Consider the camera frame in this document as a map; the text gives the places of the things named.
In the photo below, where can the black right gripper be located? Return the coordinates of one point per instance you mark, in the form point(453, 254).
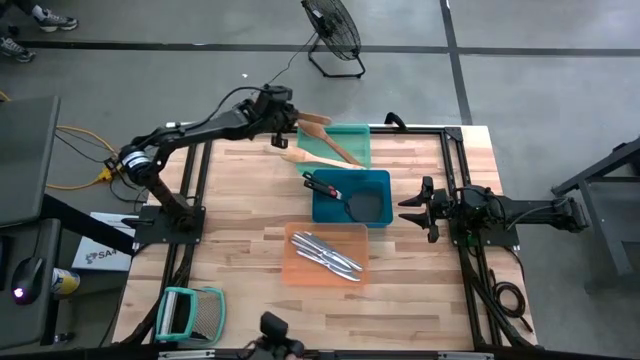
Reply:
point(444, 215)

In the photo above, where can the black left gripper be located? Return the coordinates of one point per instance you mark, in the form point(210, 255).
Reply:
point(275, 117)

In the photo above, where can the solid brown wooden spoon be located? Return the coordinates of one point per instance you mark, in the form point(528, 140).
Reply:
point(312, 131)

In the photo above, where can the slotted wooden spatula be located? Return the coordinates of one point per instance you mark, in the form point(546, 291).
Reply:
point(297, 155)

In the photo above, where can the teal blue plastic bin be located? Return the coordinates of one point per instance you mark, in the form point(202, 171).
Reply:
point(325, 212)

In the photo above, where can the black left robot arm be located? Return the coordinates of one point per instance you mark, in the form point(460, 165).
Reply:
point(200, 132)

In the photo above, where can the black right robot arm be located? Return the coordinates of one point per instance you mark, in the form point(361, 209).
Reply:
point(530, 212)

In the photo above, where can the translucent green plastic bin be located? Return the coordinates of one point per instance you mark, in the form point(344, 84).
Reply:
point(350, 142)

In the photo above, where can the black table clamp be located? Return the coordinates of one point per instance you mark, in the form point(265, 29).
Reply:
point(395, 119)

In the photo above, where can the black floor fan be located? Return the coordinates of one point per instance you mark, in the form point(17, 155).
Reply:
point(332, 25)

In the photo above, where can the translucent orange plastic bin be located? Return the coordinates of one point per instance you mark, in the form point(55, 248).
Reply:
point(310, 275)

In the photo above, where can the dark grey metal stand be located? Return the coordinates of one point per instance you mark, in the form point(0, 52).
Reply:
point(600, 175)

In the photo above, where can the yellow power plug block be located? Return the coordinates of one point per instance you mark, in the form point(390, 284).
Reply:
point(106, 174)

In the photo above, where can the teal framed metal grater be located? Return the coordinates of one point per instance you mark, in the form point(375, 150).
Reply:
point(210, 317)

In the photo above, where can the black diagonal brace beam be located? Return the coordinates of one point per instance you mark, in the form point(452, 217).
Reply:
point(85, 225)

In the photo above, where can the white printed cardboard box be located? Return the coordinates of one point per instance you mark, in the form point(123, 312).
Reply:
point(100, 257)

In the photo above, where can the person's shoe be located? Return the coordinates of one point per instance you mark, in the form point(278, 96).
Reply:
point(15, 50)
point(57, 22)

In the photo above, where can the grey flat desk panel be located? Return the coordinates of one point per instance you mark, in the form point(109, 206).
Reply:
point(25, 160)

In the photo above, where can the yellow and white can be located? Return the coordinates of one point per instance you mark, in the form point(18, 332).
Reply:
point(65, 281)

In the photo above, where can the person's leg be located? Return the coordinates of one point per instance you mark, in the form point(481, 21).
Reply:
point(27, 4)

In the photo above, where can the dark operator desk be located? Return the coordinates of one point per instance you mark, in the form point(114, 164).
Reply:
point(15, 240)

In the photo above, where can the black computer mouse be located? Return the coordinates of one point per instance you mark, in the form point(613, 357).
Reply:
point(27, 280)

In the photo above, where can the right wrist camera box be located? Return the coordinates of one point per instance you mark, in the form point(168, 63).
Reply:
point(442, 195)

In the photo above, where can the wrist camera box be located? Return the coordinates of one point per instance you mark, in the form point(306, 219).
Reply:
point(277, 92)
point(442, 195)

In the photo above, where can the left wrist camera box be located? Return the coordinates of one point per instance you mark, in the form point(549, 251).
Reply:
point(277, 92)

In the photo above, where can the black metal table frame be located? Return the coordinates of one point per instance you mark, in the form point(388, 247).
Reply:
point(410, 130)

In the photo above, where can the silver aluminium bracket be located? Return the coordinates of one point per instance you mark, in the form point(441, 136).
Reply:
point(185, 355)
point(465, 356)

